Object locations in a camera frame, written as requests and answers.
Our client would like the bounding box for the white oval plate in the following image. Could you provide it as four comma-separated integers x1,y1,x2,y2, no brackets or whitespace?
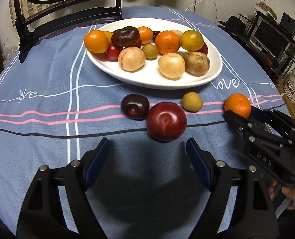
84,17,223,90

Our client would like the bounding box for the black wooden chair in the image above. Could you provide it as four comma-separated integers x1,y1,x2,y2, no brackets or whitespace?
12,0,124,64

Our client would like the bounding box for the cream printed box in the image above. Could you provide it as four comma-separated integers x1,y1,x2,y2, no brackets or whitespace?
283,68,295,102

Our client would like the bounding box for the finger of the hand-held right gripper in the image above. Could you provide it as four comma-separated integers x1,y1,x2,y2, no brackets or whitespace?
251,107,295,140
223,110,291,153

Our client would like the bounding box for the large dimpled mandarin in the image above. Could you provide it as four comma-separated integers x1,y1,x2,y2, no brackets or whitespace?
154,30,180,55

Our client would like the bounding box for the small greenish yellow fruit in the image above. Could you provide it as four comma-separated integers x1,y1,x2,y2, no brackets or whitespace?
141,43,159,60
182,92,203,112

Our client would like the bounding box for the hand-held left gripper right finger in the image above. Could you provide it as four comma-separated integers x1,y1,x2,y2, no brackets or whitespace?
186,137,280,239

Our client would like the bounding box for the blue plaid tablecloth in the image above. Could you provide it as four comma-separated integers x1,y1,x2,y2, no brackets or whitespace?
0,6,291,239

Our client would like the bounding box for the black speaker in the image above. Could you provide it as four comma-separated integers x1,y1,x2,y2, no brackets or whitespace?
279,11,295,33

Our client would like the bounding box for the maroon wrinkled passion fruit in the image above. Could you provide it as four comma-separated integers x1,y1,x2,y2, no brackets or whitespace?
111,26,140,48

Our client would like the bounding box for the large red plum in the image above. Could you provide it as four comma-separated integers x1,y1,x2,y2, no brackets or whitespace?
146,102,187,142

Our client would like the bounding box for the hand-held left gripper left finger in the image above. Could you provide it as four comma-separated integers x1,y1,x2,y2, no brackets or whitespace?
16,137,110,239

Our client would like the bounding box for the smooth orange tangerine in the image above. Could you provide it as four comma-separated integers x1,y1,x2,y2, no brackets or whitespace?
137,26,154,44
102,31,115,44
84,30,109,54

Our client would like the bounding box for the small dimpled mandarin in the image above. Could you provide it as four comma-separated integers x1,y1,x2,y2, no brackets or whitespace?
224,93,252,118

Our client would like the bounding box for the black computer desk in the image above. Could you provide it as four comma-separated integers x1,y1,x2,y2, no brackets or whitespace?
217,12,295,80

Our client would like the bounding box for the green orange mandarin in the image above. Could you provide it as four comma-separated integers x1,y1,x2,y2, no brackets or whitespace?
179,30,204,51

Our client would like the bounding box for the black hat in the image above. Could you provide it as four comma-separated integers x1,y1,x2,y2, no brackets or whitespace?
218,15,250,31

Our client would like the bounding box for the crumpled clear plastic wrap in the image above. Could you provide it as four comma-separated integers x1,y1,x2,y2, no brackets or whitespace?
2,43,20,68

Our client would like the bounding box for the computer monitor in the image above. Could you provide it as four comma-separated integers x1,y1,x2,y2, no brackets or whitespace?
252,17,295,55

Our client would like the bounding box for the white power cable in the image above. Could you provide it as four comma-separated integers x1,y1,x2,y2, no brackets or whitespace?
185,0,208,12

